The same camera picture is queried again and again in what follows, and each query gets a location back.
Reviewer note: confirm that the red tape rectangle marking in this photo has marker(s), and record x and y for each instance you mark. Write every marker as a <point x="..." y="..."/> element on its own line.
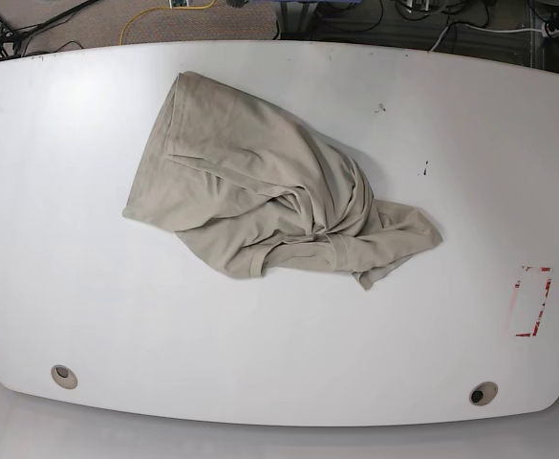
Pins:
<point x="529" y="301"/>

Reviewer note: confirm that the right table cable grommet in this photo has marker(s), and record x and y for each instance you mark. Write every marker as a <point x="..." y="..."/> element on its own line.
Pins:
<point x="483" y="394"/>

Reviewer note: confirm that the table cable grommet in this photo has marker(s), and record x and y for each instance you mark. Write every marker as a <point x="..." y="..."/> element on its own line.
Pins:
<point x="483" y="394"/>
<point x="64" y="377"/>

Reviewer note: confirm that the beige T-shirt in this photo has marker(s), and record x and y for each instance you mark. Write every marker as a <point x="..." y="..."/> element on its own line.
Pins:
<point x="248" y="187"/>

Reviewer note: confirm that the left table cable grommet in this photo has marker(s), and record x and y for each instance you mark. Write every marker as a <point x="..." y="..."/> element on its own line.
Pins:
<point x="64" y="377"/>

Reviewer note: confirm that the black tripod stand legs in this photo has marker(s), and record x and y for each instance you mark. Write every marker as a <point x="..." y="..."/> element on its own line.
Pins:
<point x="14" y="42"/>

